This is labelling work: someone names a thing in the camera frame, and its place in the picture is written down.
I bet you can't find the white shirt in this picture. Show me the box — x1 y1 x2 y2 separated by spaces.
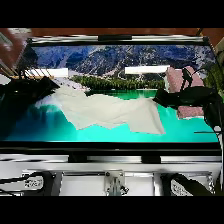
49 84 167 136

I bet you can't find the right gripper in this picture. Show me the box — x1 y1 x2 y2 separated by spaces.
153 87 183 110

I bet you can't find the silver frame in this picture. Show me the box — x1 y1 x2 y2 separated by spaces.
0 34 224 197

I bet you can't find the pink garment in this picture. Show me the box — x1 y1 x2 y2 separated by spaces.
165 65 205 120

